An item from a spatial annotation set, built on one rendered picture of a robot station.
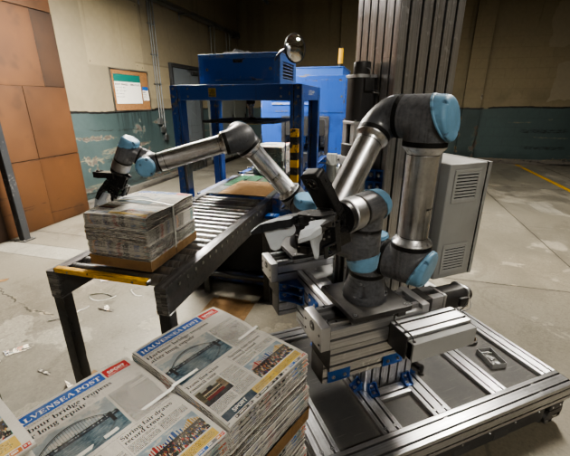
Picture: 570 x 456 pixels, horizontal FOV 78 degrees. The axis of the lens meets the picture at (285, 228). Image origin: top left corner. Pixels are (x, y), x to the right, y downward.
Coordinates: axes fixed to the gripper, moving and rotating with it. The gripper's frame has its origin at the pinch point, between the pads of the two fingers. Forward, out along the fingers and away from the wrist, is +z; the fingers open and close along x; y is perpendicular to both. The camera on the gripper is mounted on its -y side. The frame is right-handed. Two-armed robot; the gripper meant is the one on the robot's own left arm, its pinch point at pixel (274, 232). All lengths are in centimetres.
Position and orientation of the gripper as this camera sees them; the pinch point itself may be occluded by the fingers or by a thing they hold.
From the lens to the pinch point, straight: 59.3
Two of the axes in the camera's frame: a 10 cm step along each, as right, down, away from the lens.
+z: -6.9, 2.5, -6.8
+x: -7.2, -1.0, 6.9
